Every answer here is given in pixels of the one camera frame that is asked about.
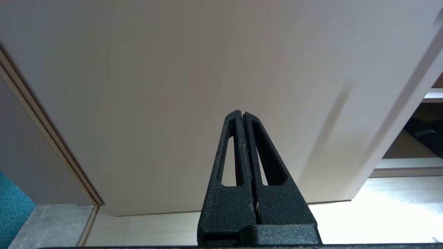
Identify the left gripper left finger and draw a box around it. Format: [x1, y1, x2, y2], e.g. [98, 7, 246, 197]
[197, 110, 257, 247]

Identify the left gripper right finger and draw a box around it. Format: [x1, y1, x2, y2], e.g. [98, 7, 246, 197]
[243, 111, 322, 246]

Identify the white door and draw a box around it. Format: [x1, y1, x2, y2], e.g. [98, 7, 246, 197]
[0, 0, 443, 216]

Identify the white shelf unit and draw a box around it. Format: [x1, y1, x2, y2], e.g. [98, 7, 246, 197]
[369, 73, 443, 178]

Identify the black shoe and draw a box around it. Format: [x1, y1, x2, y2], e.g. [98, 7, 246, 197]
[405, 117, 443, 159]

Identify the grey stone threshold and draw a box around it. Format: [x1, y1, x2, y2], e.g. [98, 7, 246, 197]
[8, 204, 94, 249]

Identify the teal carpet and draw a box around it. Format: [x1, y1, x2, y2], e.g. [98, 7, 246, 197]
[0, 171, 36, 249]

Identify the brown door frame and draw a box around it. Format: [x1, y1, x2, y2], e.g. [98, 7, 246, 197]
[0, 43, 104, 247]

